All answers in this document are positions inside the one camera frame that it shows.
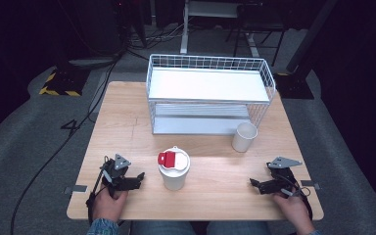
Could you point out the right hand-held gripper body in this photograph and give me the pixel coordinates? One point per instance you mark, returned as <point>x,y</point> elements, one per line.
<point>282,178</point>

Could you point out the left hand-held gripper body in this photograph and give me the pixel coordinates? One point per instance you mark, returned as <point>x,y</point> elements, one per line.
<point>116,174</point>

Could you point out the white cup with red lid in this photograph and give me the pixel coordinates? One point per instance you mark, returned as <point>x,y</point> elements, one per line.
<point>173,171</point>

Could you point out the person's left hand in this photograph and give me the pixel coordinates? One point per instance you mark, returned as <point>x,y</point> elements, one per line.
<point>108,205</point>

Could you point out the person's right hand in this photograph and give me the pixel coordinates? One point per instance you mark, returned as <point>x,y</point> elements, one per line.
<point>293,210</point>

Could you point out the grey tape strip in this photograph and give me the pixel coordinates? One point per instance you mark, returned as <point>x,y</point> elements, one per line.
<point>310,184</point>
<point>75,188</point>

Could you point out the person's right leg in jeans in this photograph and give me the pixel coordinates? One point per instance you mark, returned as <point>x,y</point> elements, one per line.
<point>238,228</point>

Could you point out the person's leg in jeans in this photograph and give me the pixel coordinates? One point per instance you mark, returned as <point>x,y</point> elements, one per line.
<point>161,228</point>
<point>238,228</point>

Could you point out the person's left leg in jeans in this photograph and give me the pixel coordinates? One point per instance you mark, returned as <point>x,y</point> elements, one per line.
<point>161,228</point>

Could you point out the black stand with base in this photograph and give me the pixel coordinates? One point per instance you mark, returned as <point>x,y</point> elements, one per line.
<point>298,62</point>

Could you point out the black yellow striped base plate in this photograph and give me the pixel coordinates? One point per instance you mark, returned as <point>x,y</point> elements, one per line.
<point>63,83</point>

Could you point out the white metal desk frame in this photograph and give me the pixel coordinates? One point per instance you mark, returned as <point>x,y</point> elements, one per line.
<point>185,29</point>

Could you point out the black metal chair frame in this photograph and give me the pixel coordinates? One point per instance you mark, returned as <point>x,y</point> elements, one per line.
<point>258,23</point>

